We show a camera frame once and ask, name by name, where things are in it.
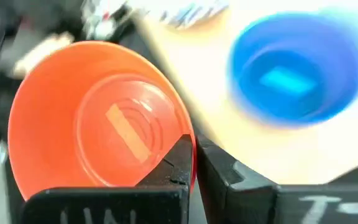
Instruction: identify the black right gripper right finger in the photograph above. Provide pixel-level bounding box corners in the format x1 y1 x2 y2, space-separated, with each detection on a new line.
196 133 358 224

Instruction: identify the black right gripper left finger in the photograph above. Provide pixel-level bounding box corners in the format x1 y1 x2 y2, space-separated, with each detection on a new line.
20 133 196 224

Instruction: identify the red-orange plastic bowl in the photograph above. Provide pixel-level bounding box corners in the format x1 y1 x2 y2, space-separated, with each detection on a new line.
7 40 198 202

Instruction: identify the blue plastic bowl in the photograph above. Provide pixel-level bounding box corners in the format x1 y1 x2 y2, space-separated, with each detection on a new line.
227 11 358 129

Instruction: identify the blue patterned paper plate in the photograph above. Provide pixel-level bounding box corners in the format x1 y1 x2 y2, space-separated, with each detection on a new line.
154 0 231 31

